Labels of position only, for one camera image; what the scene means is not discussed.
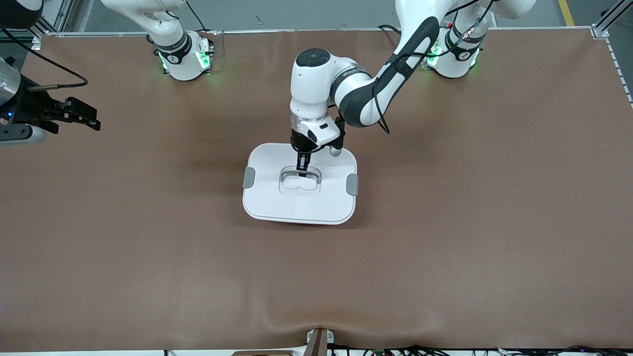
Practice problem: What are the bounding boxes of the white box lid grey latches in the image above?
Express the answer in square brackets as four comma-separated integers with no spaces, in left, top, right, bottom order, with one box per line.
[242,142,359,225]

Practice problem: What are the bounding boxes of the metal table clamp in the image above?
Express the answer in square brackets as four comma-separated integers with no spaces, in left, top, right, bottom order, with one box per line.
[306,328,335,356]

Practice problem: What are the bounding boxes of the brown table mat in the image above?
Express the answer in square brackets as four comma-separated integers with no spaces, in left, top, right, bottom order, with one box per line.
[0,27,633,353]

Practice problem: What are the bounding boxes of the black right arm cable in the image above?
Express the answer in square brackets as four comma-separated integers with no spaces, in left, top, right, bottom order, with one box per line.
[0,27,89,92]

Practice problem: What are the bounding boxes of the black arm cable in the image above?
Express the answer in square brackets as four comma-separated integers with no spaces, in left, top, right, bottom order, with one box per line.
[0,27,89,92]
[373,0,495,135]

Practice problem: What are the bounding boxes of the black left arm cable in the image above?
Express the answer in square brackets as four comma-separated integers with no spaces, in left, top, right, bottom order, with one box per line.
[373,0,495,135]

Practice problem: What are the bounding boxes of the aluminium frame profile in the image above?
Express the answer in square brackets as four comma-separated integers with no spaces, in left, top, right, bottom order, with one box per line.
[591,0,633,39]
[30,0,75,50]

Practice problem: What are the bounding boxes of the silver table edge rail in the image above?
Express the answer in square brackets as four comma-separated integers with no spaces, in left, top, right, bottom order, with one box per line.
[45,27,594,36]

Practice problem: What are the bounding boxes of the black right base cable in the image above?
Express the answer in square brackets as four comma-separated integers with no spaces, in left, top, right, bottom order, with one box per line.
[185,0,211,33]

